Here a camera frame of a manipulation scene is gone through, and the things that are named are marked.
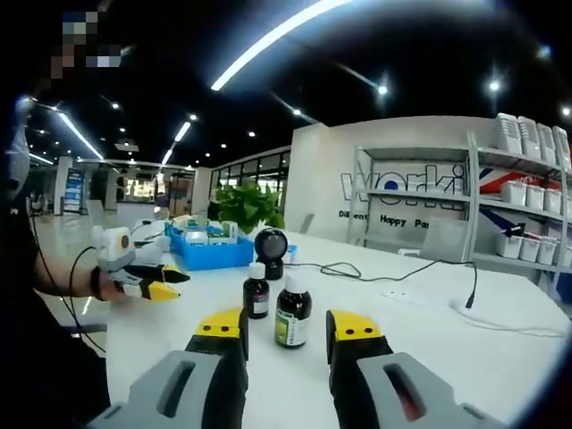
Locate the tall medicine bottle green label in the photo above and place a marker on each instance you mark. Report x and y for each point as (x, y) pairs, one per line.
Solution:
(293, 317)

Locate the grey office chair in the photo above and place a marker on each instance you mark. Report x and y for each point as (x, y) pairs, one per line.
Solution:
(444, 241)
(97, 216)

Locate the small dark medicine bottle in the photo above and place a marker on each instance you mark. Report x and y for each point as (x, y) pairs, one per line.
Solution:
(256, 295)

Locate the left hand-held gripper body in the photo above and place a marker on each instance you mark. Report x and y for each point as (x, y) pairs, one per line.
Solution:
(114, 248)

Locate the blue plastic bin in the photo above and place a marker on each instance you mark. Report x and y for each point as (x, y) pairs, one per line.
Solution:
(214, 257)

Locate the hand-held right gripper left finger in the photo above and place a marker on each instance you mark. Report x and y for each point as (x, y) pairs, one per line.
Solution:
(196, 380)

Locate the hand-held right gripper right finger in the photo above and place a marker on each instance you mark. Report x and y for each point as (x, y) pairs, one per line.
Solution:
(384, 380)

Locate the white worn device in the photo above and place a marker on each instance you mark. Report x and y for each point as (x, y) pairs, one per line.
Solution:
(19, 156)

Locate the potted green plant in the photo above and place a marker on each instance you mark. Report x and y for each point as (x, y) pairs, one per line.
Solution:
(250, 205)

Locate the white power strip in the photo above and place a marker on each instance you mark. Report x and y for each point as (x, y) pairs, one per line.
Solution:
(402, 295)

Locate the white lumpy object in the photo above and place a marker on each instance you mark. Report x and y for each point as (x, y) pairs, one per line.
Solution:
(152, 251)

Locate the small white box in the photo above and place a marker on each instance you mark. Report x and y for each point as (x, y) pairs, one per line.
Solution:
(293, 254)

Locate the row of white lidded bins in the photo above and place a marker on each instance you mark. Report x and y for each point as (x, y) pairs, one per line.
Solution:
(532, 199)
(527, 250)

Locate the person's dark clothed torso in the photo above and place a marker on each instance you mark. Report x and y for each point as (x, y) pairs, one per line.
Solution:
(36, 357)

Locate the person's left hand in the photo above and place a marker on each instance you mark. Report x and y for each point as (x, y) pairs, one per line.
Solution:
(111, 290)

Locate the blue standing banner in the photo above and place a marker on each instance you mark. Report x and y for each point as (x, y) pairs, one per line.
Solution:
(73, 190)

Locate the green white medicine box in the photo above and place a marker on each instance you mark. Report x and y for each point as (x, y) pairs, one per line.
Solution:
(229, 231)

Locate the black handheld tool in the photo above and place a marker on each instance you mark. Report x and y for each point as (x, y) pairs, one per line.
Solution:
(511, 230)

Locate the flat green medicine box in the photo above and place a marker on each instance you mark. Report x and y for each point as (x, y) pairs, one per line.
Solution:
(193, 221)

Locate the white table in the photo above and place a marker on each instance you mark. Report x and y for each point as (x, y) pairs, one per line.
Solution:
(447, 357)

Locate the stack of white storage bins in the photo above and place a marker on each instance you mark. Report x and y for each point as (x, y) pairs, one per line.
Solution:
(527, 138)

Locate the black barcode scanner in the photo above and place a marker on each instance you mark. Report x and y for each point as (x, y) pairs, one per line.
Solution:
(270, 243)

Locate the grey metal shelf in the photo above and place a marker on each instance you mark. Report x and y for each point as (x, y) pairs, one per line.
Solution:
(411, 196)
(518, 219)

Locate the white medicine box blue print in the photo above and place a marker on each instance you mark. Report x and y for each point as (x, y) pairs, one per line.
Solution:
(197, 238)

